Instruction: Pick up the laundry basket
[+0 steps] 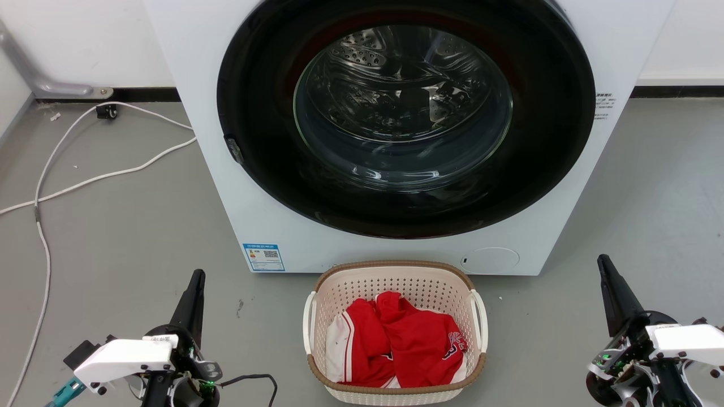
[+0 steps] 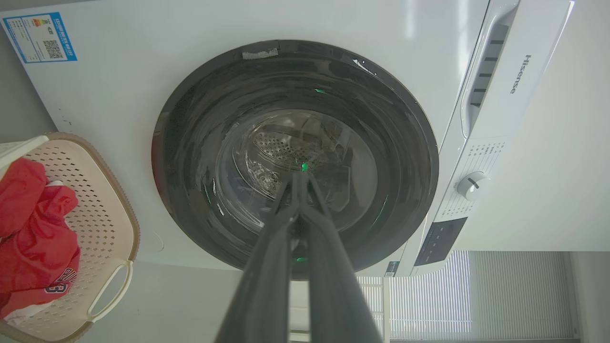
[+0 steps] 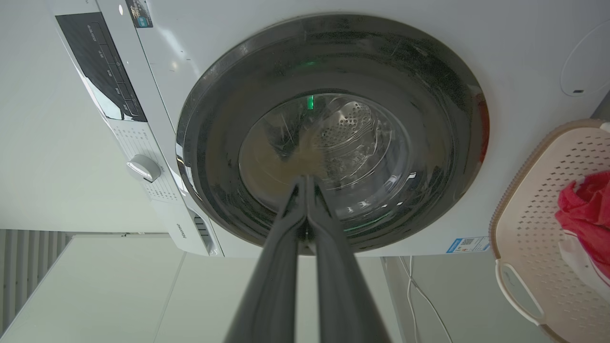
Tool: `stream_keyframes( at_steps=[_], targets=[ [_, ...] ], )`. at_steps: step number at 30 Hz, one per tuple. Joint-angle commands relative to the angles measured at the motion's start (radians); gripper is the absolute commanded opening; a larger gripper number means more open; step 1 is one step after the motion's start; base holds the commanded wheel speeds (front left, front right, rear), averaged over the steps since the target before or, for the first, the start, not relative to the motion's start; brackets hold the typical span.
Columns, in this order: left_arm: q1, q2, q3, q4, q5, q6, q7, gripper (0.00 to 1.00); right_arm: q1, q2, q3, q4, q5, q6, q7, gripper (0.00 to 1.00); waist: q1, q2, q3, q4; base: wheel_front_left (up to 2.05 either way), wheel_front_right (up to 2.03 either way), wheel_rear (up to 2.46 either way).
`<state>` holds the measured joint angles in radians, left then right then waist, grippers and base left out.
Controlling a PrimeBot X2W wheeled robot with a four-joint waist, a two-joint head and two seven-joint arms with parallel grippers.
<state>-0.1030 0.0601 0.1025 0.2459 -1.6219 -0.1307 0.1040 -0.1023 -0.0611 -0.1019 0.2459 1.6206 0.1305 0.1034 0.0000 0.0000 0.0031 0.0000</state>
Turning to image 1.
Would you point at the stainless steel washer drum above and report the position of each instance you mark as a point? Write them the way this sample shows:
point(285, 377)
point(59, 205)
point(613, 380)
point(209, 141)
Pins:
point(396, 96)

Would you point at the blue energy label sticker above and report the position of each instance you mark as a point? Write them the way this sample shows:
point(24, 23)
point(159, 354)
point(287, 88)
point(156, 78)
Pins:
point(263, 257)

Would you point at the grey wall pipe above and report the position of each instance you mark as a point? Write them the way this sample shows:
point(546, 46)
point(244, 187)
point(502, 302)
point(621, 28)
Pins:
point(34, 76)

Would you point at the white laundry basket brown rim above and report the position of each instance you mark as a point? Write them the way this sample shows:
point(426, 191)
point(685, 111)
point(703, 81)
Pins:
point(407, 282)

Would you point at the white front-load washing machine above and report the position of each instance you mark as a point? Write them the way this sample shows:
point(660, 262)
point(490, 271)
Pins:
point(237, 215)

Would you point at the black baseboard strip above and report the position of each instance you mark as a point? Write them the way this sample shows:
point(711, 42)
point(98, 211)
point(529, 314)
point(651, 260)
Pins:
point(141, 94)

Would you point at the black round washer door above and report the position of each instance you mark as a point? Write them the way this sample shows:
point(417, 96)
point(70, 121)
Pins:
point(266, 113)

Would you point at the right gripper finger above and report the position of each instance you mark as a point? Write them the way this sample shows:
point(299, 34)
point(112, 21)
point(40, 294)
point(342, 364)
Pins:
point(611, 299)
point(625, 297)

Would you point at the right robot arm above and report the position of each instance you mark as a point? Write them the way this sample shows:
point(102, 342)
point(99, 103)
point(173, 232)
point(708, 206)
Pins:
point(698, 387)

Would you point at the small printed warning label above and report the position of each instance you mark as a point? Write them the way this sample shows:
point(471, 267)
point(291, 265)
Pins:
point(603, 106)

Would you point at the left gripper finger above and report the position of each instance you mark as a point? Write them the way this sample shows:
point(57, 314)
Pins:
point(197, 311)
point(184, 308)

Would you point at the round white filter cover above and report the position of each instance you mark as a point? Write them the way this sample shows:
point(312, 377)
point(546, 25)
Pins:
point(490, 258)

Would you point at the red and white jersey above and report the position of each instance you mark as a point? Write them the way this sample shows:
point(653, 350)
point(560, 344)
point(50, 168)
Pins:
point(413, 345)

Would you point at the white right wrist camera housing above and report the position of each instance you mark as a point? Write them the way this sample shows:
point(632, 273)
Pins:
point(690, 340)

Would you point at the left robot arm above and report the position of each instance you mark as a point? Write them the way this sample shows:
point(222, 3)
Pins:
point(153, 393)

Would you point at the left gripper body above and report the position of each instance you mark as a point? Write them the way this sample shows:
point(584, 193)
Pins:
point(184, 362)

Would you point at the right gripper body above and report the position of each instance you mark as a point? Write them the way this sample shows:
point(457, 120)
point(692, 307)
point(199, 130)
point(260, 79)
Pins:
point(628, 362)

